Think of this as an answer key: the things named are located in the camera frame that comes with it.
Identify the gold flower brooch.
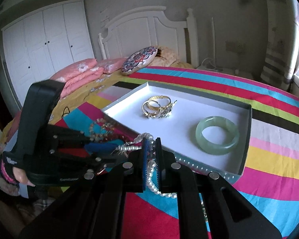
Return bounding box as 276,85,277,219
141,100,162,119

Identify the beige pillow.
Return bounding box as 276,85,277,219
149,46,190,68

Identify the pastel stone bead bracelet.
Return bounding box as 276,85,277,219
88,118,118,143

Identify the striped curtain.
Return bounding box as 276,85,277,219
260,0,299,91

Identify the green jade bangle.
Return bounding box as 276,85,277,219
195,116,240,155

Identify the striped colourful bed cover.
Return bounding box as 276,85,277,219
50,66,299,238

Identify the grey shallow cardboard box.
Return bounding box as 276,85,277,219
102,81,252,184

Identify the pink folded quilt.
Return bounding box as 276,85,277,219
50,58,126,98

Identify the left hand with glove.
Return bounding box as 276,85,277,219
0,144,35,196

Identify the white wooden headboard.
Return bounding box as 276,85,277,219
98,6,199,68

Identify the silver rhinestone brooch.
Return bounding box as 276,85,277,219
159,101,177,118

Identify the wall socket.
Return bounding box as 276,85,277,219
225,41,246,55

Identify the white nightstand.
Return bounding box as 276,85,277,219
197,66,254,80

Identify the white pearl necklace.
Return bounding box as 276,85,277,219
115,132,178,199

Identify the gold bangle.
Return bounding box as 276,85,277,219
149,95,171,108

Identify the round patterned cushion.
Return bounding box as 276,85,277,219
121,46,158,75

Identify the white wardrobe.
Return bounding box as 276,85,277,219
1,0,94,105

